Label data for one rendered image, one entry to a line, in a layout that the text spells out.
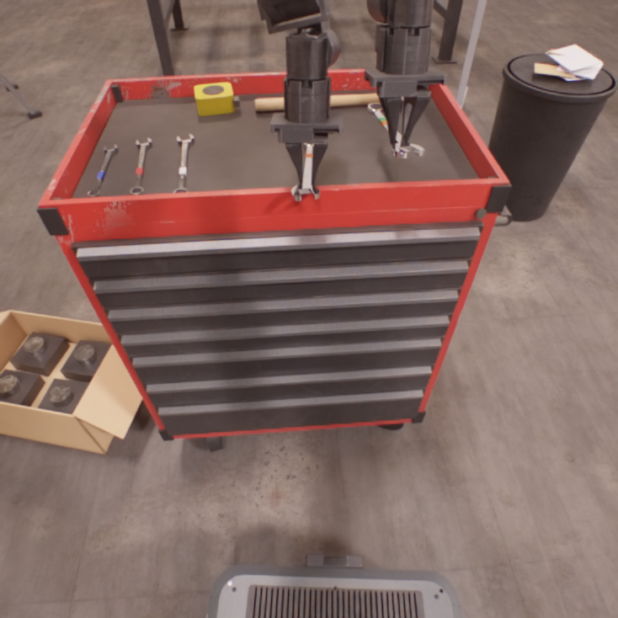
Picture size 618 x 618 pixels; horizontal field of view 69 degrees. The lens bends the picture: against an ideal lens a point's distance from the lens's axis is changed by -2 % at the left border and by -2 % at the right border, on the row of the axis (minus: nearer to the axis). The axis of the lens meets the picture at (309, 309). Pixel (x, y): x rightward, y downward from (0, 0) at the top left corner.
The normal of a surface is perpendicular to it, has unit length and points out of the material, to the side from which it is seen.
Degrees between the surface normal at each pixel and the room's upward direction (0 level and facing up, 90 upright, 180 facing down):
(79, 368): 0
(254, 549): 0
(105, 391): 42
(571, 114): 94
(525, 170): 94
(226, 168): 0
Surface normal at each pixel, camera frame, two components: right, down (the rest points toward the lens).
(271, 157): 0.00, -0.66
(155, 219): 0.07, 0.75
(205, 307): 0.01, -0.46
